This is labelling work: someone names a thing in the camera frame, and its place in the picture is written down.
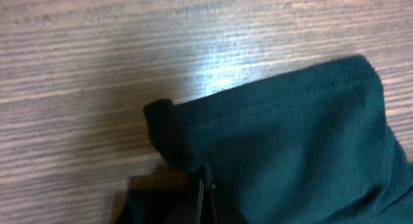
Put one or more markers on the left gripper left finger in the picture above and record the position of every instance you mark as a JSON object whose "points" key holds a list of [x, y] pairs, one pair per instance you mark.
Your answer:
{"points": [[189, 206]]}

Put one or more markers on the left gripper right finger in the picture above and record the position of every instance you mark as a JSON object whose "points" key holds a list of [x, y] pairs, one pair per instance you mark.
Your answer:
{"points": [[219, 209]]}

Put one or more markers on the black t-shirt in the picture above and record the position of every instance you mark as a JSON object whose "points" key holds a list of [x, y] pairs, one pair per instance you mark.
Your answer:
{"points": [[310, 146]]}

